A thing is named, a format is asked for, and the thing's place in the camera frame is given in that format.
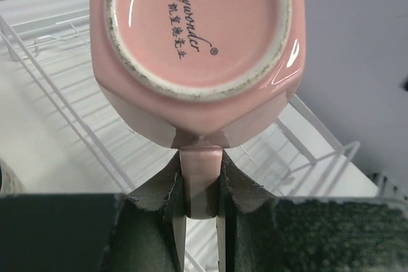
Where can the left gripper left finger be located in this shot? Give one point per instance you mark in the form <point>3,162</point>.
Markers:
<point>140,231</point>

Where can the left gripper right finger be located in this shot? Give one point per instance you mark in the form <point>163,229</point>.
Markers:
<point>258,231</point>

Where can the pink mug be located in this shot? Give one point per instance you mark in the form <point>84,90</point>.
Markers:
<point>198,76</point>

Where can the clear dish rack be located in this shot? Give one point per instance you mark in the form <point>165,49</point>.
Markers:
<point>70,140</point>

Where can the green inside mug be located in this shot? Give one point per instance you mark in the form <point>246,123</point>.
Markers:
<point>10,183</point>

